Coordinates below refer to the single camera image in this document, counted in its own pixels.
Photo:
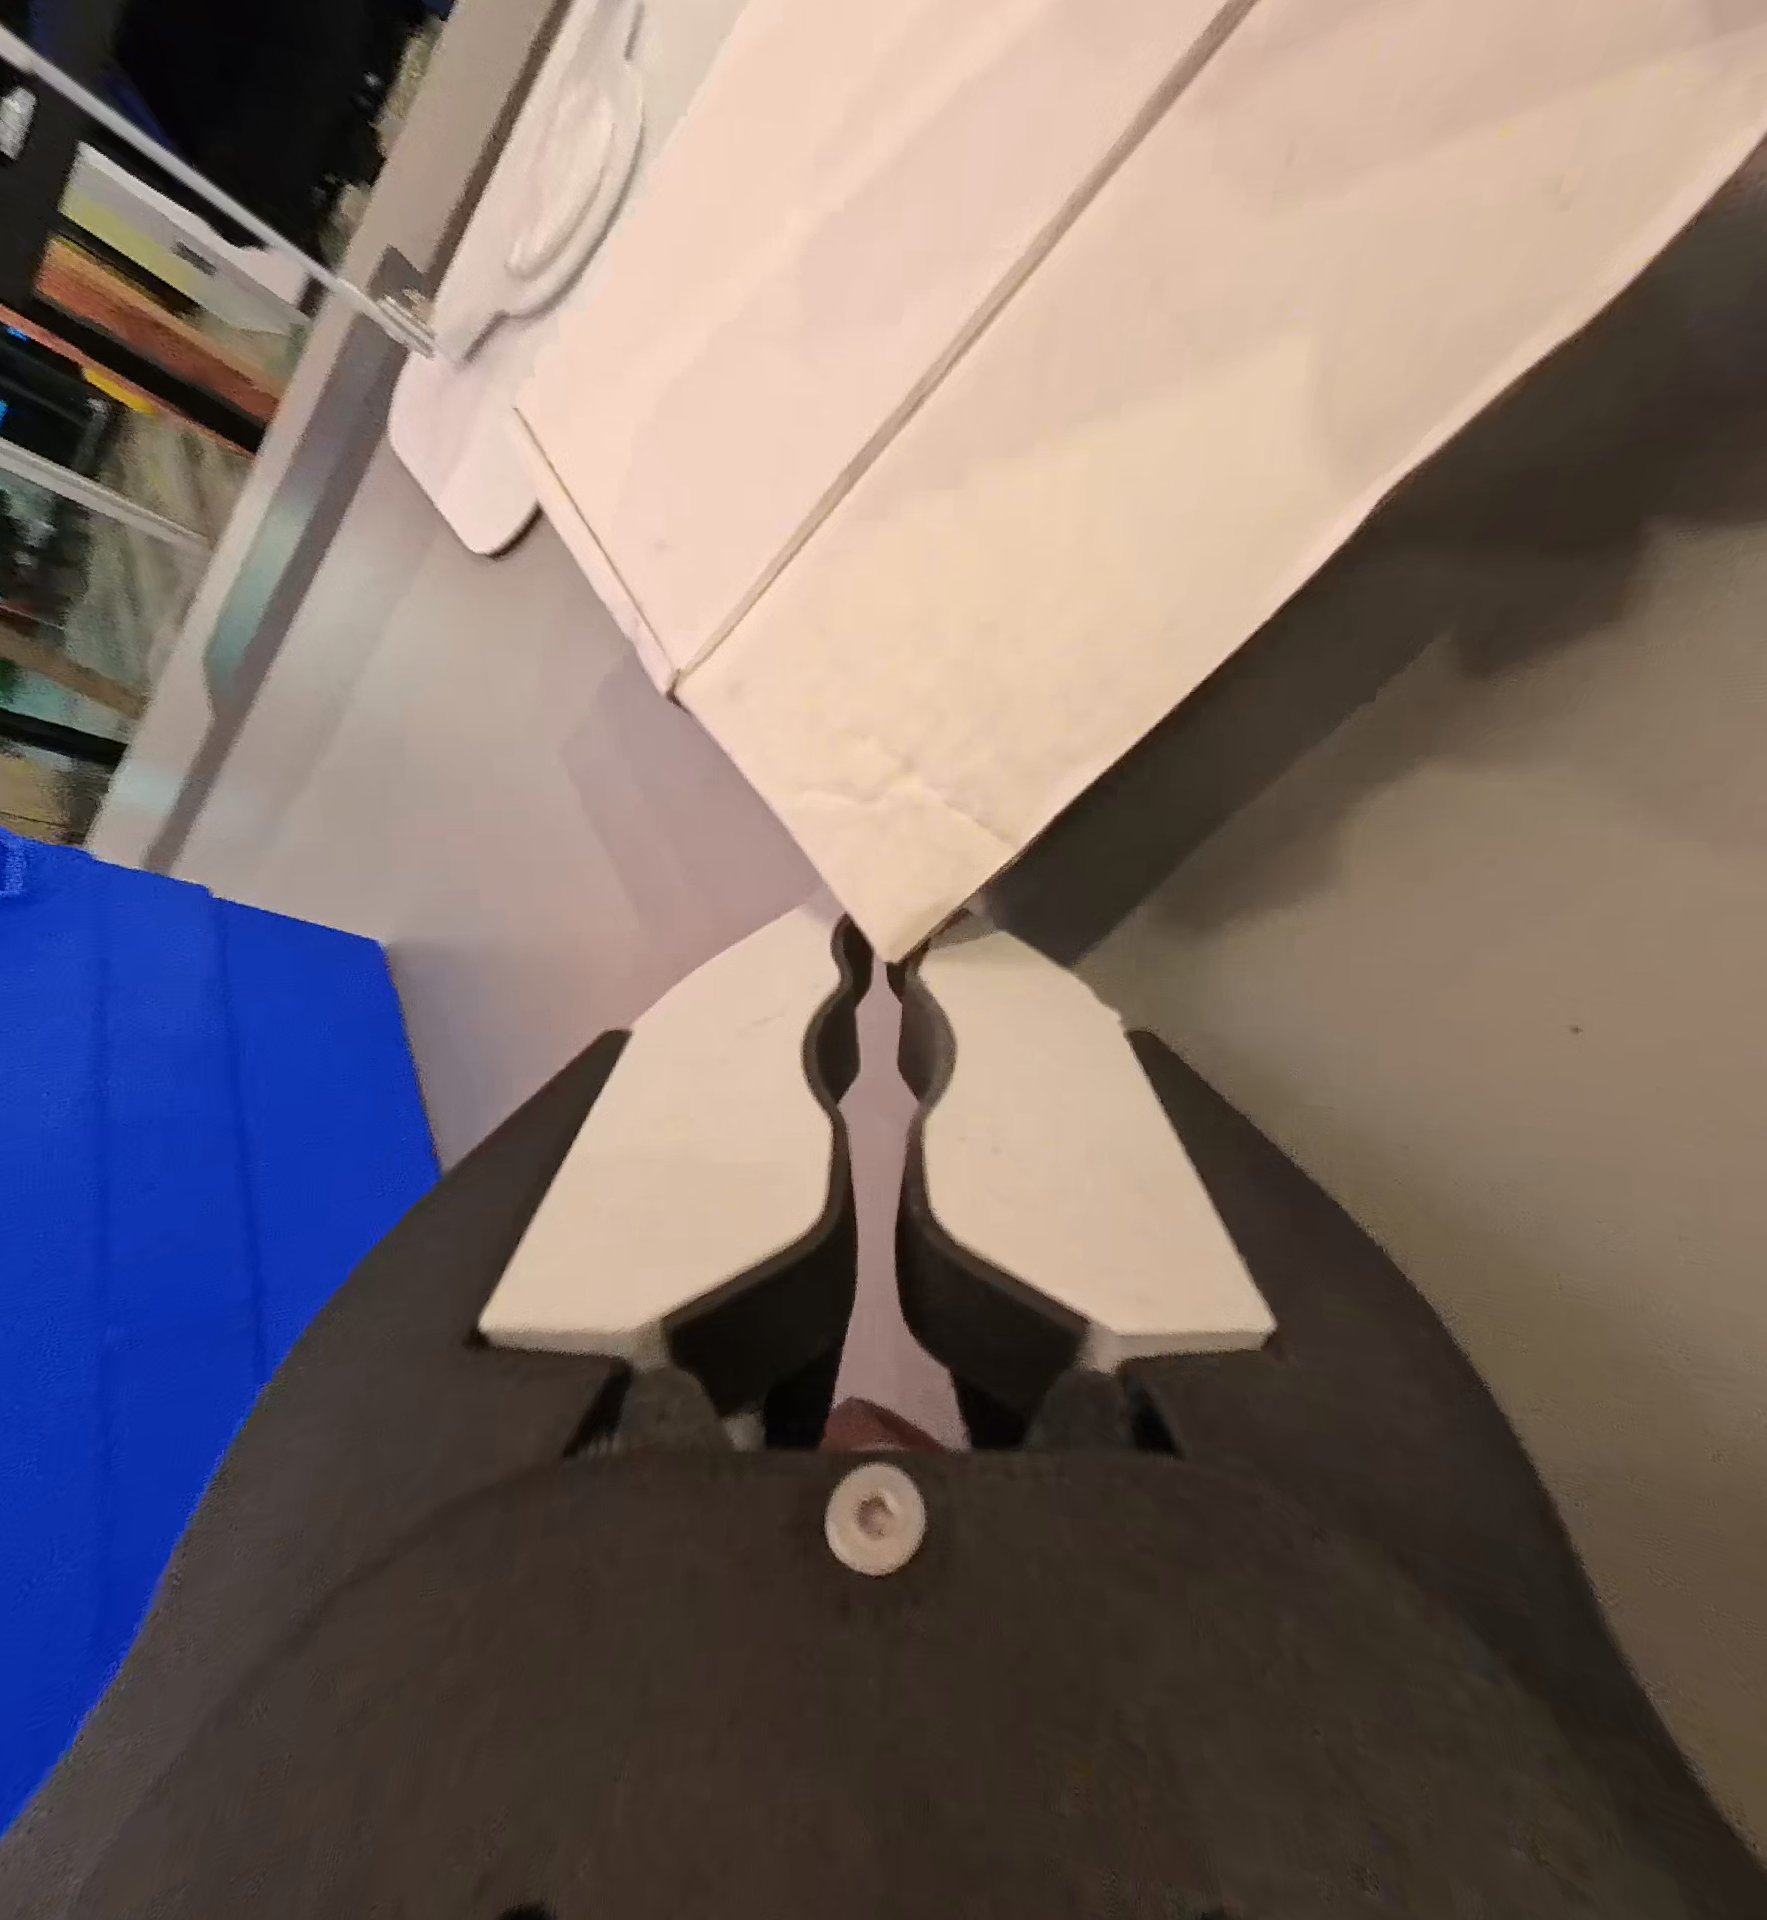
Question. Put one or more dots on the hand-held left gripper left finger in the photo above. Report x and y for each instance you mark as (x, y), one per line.
(676, 1186)

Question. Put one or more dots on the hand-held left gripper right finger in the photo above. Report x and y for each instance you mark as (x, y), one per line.
(1079, 1186)

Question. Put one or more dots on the blue plastic bin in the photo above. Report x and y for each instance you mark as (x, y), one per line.
(123, 1199)

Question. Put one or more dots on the white cardboard box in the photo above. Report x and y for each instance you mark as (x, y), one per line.
(1125, 378)

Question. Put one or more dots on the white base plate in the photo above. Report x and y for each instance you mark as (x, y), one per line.
(482, 452)

